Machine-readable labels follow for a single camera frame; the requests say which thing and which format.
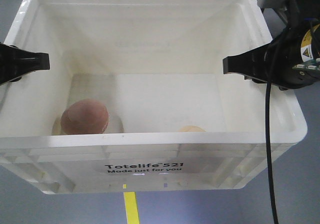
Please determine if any white plastic tote box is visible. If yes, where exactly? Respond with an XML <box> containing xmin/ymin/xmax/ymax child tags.
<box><xmin>0</xmin><ymin>0</ymin><xmax>309</xmax><ymax>195</ymax></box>

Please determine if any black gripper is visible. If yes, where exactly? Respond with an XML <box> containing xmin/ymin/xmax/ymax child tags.
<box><xmin>222</xmin><ymin>19</ymin><xmax>320</xmax><ymax>90</ymax></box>

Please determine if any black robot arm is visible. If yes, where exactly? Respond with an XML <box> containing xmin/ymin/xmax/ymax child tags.
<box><xmin>223</xmin><ymin>0</ymin><xmax>320</xmax><ymax>90</ymax></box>

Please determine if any yellow floor tape line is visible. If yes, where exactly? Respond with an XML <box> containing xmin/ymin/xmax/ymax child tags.
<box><xmin>123</xmin><ymin>192</ymin><xmax>140</xmax><ymax>224</ymax></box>

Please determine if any pink worn tennis ball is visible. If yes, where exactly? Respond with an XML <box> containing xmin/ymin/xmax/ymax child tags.
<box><xmin>60</xmin><ymin>99</ymin><xmax>109</xmax><ymax>135</ymax></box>

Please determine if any black cable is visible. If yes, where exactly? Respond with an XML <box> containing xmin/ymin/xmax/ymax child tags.
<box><xmin>264</xmin><ymin>28</ymin><xmax>280</xmax><ymax>224</ymax></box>

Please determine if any yellow tennis ball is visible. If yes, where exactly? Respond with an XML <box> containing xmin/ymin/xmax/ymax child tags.
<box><xmin>178</xmin><ymin>125</ymin><xmax>205</xmax><ymax>132</ymax></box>

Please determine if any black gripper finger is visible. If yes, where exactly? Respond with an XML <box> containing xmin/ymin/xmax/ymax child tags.
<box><xmin>0</xmin><ymin>43</ymin><xmax>50</xmax><ymax>85</ymax></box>

